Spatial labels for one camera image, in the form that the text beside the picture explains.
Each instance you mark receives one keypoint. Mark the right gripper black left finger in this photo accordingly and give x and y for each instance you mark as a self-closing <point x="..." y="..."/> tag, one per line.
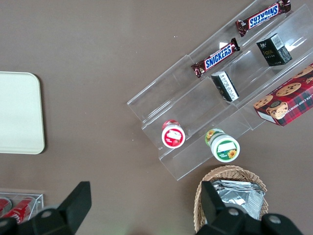
<point x="71" y="208"/>

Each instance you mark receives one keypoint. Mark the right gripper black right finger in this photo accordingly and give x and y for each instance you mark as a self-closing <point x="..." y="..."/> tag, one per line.
<point x="215" y="213"/>

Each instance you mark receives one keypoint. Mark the silver foil tray stack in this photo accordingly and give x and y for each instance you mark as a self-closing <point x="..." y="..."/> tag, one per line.
<point x="242" y="198"/>

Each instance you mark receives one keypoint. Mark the light wicker basket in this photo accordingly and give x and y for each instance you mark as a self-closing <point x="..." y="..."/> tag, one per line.
<point x="234" y="172"/>

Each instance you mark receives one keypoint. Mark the cream plastic tray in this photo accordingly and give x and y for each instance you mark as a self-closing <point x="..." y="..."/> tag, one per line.
<point x="19" y="112"/>

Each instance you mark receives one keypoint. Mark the clear acrylic bottle rack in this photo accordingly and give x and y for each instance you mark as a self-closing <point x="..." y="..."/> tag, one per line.
<point x="36" y="200"/>

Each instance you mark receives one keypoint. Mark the red cola bottle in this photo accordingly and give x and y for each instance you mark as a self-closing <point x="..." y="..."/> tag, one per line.
<point x="4" y="205"/>
<point x="19" y="210"/>

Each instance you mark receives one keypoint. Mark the green lid jar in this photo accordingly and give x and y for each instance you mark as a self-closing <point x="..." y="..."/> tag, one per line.
<point x="225" y="148"/>

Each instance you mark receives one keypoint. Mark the red lid jar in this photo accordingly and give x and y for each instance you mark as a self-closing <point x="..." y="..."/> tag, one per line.
<point x="173" y="137"/>

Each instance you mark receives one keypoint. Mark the clear acrylic tiered stand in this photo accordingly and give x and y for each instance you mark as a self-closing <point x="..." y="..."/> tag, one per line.
<point x="185" y="107"/>

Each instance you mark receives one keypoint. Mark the small black carton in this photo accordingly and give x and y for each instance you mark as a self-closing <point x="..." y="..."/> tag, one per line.
<point x="271" y="54"/>
<point x="225" y="85"/>

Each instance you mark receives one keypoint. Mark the red tartan cookie box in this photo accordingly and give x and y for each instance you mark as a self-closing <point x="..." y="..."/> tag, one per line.
<point x="288" y="98"/>

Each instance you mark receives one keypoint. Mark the Snickers chocolate bar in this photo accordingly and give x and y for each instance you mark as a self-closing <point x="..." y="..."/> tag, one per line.
<point x="264" y="16"/>
<point x="217" y="57"/>

